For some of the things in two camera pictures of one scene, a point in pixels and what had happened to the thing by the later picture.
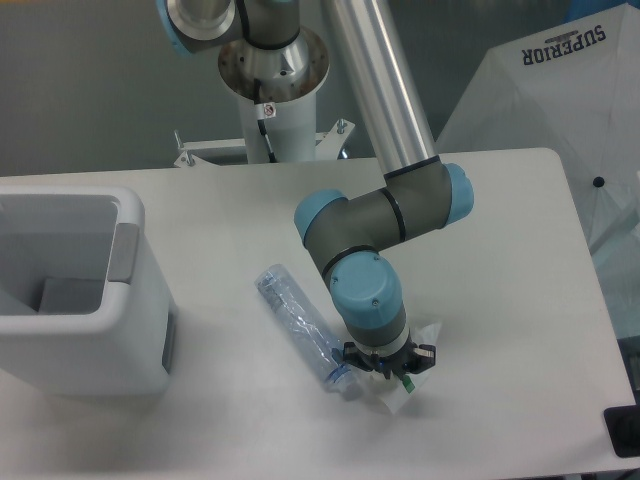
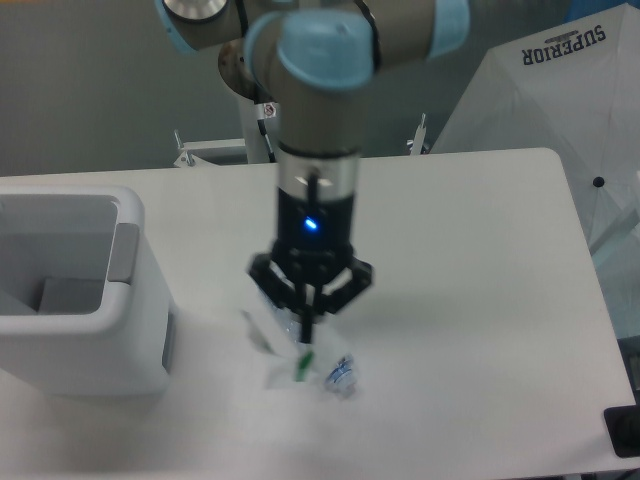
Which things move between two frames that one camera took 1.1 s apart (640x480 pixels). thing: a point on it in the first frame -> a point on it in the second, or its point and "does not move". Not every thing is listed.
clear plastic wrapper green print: [394, 390] -> [290, 367]
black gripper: [409, 359] -> [315, 232]
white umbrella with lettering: [574, 89] does not move
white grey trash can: [85, 307] does not move
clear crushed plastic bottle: [308, 327] does not move
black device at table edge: [623, 425] does not move
